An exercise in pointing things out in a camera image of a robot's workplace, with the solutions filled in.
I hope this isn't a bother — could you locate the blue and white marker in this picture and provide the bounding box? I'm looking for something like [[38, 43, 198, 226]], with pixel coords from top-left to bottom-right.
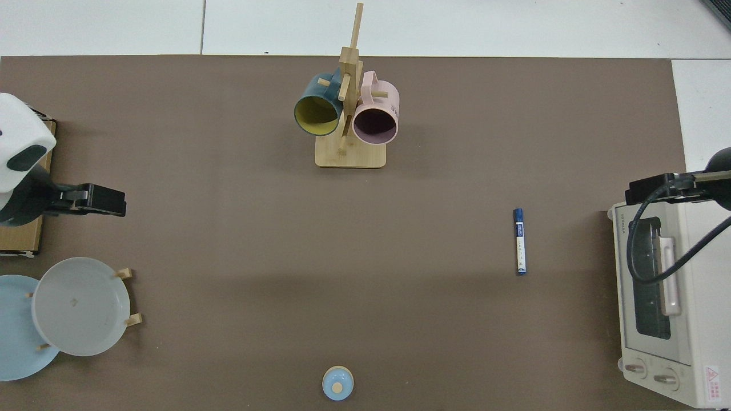
[[512, 208, 528, 276]]

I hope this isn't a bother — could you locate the wooden plate rack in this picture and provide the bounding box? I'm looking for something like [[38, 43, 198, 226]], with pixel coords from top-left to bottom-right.
[[23, 267, 143, 352]]

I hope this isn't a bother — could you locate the grey plate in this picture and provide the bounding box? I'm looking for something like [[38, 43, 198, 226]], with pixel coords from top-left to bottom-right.
[[31, 256, 131, 358]]

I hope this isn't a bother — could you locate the pale toaster oven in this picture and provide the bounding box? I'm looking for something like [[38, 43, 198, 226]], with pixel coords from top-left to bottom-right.
[[607, 194, 731, 409]]

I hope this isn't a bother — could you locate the light blue plate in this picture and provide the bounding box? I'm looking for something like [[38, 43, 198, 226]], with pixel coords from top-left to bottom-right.
[[0, 275, 61, 382]]

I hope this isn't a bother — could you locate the dark grey corner panel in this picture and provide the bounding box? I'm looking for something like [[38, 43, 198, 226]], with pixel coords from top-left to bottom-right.
[[701, 0, 731, 31]]

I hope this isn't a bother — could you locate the dark teal mug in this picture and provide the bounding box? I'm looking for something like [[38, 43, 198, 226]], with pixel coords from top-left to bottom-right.
[[294, 67, 346, 137]]

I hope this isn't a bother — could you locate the brown table cloth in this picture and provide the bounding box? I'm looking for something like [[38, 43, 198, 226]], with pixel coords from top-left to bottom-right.
[[0, 54, 688, 411]]

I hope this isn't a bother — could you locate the wooden cup stand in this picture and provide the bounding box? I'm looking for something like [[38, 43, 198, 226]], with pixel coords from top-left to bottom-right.
[[315, 2, 387, 169]]

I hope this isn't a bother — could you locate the pink mug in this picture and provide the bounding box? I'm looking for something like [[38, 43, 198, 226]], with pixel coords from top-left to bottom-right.
[[351, 70, 400, 146]]

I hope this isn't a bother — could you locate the small blue round thing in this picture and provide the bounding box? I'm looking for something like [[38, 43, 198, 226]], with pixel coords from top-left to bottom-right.
[[322, 365, 355, 402]]

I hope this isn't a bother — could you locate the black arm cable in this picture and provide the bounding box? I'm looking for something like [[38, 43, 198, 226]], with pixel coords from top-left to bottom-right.
[[626, 170, 731, 285]]

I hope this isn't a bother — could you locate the wire basket with wooden floor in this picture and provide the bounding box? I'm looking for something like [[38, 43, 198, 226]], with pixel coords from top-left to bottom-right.
[[0, 107, 57, 259]]

